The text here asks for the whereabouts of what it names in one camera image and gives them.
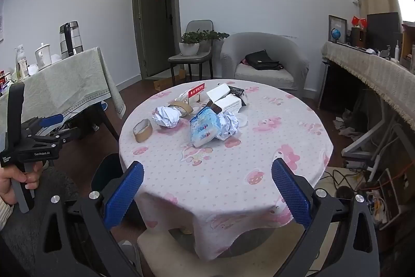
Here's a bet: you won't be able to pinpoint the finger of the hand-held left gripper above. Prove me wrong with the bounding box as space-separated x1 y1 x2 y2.
20 113 65 135
34 126 82 146

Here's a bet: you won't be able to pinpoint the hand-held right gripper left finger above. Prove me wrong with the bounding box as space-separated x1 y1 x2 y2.
37 161 145 277

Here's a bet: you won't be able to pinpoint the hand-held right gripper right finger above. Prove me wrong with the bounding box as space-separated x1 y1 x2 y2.
271 158 381 277

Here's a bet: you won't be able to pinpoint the person's left forearm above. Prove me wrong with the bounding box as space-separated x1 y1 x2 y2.
0 197 14 230

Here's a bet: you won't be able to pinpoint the person's left hand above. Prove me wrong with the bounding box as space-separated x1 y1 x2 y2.
0 162 45 207

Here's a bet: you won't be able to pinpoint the dark chair back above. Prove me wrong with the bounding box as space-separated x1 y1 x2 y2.
91 153 124 198

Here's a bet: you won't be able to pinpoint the grey slipper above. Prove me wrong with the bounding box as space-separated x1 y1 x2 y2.
117 240 143 277

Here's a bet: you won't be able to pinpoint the clear plastic bottle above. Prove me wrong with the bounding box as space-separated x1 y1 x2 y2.
15 45 30 80

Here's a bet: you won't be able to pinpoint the white lidded mug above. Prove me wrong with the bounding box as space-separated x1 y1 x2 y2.
35 43 52 70

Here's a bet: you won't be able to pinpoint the round brown tape roll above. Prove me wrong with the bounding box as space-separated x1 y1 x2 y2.
133 119 154 143

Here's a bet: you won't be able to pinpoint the round table, pink tablecloth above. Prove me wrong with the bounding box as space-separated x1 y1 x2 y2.
118 79 334 261

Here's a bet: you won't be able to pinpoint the beige floor mat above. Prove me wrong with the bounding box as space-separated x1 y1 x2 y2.
136 222 341 277

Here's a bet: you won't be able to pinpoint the steel electric kettle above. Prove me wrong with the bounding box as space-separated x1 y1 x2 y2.
59 21 85 59

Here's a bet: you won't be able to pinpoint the pale floor rags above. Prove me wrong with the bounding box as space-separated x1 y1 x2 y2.
334 116 364 139

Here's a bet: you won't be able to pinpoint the white desk legs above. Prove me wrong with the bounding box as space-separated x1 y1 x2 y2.
342 98 406 161

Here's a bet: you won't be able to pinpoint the crumpled white paper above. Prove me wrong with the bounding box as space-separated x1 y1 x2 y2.
152 106 182 128

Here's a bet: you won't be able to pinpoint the crumpled clear plastic wrap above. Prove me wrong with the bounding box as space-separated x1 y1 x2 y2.
216 111 240 140

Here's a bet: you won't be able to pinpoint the grey cat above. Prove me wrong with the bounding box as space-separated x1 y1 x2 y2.
342 108 357 126

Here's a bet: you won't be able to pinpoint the blue snack packet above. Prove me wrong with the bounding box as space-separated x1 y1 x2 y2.
189 106 218 148

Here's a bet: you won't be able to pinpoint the brown cardboard box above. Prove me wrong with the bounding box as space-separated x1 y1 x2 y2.
153 69 187 92

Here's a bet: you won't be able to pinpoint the white cardboard box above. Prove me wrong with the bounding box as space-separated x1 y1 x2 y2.
206 84 242 113

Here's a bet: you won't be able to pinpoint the black tissue packet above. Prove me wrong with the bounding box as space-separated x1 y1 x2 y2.
227 86 248 107

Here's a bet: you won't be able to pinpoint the grey armchair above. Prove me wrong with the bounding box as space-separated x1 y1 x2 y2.
220 32 310 99

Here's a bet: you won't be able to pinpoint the red label card packaging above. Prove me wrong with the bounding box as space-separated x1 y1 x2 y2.
175 82 208 104

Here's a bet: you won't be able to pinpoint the black bag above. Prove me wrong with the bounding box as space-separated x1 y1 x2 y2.
245 50 284 71

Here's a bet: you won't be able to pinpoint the grey door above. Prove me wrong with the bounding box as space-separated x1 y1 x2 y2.
131 0 181 80

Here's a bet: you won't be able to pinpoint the grey dining chair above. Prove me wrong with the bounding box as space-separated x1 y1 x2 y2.
168 20 215 86

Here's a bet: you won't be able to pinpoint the green plant in white pot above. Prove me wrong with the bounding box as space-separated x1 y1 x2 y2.
179 32 203 57

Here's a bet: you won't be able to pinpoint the beige lace desk cloth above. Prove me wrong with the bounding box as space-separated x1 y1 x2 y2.
321 41 415 131

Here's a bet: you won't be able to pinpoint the brown speaker box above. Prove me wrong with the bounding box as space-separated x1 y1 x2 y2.
351 27 367 47

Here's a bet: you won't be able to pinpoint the green plant in grey pot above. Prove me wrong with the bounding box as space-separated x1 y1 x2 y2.
199 30 230 50

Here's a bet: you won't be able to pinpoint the black monitor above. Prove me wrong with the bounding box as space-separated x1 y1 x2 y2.
366 12 403 50

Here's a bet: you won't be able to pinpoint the wooden box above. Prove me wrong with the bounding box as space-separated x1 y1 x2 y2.
400 22 415 70

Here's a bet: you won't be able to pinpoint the orange cable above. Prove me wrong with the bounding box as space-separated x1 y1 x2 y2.
363 163 415 191

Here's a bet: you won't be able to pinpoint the picture frame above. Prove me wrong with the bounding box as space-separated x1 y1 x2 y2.
328 15 347 44

